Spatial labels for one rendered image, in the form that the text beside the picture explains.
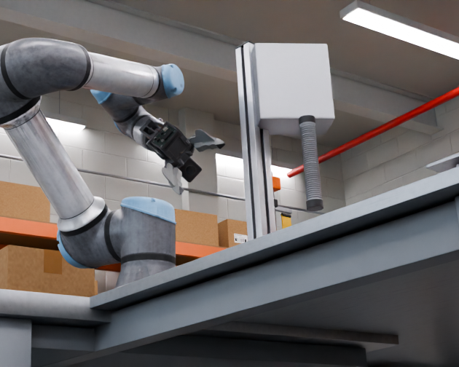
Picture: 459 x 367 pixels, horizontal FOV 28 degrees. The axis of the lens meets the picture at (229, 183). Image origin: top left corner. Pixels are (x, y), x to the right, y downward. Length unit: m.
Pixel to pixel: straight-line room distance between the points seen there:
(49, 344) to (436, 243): 0.72
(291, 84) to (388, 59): 5.20
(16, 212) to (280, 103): 4.00
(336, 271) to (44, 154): 0.88
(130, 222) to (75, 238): 0.13
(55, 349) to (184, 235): 4.91
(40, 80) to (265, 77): 0.53
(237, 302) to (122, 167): 6.00
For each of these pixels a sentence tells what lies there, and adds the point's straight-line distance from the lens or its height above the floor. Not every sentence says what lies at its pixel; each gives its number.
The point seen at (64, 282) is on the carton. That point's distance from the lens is 2.33.
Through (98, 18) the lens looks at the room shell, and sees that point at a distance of 6.18.
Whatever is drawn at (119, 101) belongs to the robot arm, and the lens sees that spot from 2.15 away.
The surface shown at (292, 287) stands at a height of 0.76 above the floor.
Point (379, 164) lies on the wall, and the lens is 8.44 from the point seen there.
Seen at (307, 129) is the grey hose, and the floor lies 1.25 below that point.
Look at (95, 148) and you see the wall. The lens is 7.23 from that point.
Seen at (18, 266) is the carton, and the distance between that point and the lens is 2.29.
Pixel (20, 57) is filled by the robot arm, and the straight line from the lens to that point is 1.80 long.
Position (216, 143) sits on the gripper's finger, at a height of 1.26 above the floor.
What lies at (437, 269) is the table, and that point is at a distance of 1.44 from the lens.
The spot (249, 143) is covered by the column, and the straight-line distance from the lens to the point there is 2.05.
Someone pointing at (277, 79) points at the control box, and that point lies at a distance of 2.06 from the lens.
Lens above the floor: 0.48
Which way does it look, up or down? 20 degrees up
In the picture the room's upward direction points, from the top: 3 degrees counter-clockwise
